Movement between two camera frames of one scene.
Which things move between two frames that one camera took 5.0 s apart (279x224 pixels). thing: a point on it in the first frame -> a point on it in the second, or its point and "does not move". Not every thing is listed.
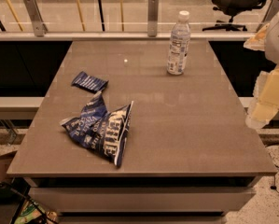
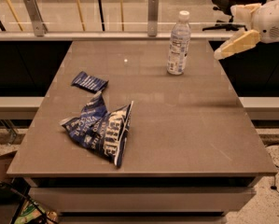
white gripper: (278, 42) -> (271, 21)
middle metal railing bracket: (152, 15) does not move
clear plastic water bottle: (179, 41) does not move
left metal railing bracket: (39, 27) does not move
